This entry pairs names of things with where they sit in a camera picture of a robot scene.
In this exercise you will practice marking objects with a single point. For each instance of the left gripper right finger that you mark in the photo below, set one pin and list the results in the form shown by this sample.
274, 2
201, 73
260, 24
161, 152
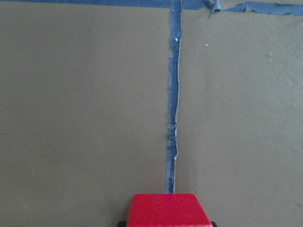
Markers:
213, 224

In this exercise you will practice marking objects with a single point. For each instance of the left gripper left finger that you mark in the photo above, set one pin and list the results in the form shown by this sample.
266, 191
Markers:
121, 224

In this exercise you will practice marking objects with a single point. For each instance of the red block middle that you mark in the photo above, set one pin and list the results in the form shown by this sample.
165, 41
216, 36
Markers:
167, 210

